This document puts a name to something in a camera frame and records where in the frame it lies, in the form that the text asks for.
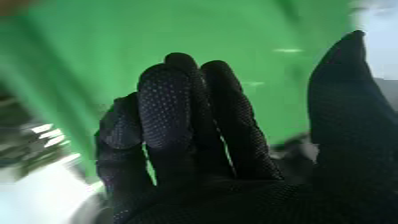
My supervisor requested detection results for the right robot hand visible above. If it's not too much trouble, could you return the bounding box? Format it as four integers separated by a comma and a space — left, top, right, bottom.
93, 29, 398, 224

